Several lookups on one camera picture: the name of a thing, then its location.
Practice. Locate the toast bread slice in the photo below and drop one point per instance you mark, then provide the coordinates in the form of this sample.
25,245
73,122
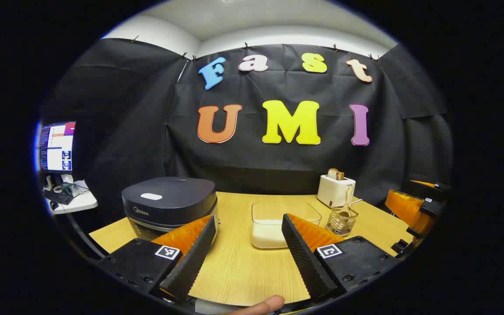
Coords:
335,174

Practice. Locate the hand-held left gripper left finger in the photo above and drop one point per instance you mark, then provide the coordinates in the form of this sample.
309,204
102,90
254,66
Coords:
193,258

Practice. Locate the black computer mouse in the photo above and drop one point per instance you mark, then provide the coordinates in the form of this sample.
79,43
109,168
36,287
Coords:
54,205

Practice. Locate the white toaster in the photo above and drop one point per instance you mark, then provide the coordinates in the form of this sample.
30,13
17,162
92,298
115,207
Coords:
333,191

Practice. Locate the black backdrop cloth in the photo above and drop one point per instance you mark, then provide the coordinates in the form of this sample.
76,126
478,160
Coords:
278,162

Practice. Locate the black keyboard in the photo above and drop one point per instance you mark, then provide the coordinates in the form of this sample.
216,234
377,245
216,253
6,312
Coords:
59,197

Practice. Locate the wooden spoon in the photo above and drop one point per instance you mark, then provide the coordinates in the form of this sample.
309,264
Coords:
344,215

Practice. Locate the white tape roll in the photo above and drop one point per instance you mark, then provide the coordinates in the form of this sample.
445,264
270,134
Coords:
57,189

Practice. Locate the clear plastic rice container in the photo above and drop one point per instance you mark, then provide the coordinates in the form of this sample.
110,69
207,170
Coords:
269,210

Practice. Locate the white side table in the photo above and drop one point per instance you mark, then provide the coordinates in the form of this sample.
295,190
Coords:
83,202

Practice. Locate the computer monitor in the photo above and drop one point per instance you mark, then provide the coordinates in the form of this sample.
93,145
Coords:
55,148

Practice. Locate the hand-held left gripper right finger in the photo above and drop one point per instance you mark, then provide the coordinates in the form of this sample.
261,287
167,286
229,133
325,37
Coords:
306,258

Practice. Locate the dark green desk item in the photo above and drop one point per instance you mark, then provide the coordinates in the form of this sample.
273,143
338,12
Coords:
69,188

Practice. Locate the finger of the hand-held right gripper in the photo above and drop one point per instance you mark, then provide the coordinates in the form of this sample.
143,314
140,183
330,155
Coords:
405,205
429,189

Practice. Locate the black and silver rice cooker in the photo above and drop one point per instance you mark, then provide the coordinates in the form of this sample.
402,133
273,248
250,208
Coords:
169,197

